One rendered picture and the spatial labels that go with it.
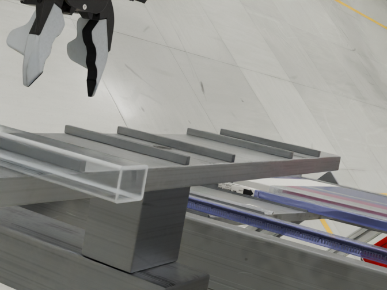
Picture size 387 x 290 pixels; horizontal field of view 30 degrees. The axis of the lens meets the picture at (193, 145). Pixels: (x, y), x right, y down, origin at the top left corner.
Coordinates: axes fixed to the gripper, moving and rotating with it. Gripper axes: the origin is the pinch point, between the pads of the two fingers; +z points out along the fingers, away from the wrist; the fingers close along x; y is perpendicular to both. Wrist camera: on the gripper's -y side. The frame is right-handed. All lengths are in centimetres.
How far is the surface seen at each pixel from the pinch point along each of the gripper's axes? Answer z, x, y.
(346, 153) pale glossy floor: 11, -325, 98
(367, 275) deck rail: 9.4, 10.0, -41.7
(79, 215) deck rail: 11.5, 10.0, -14.3
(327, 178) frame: 9, -64, -6
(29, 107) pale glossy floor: 8, -88, 100
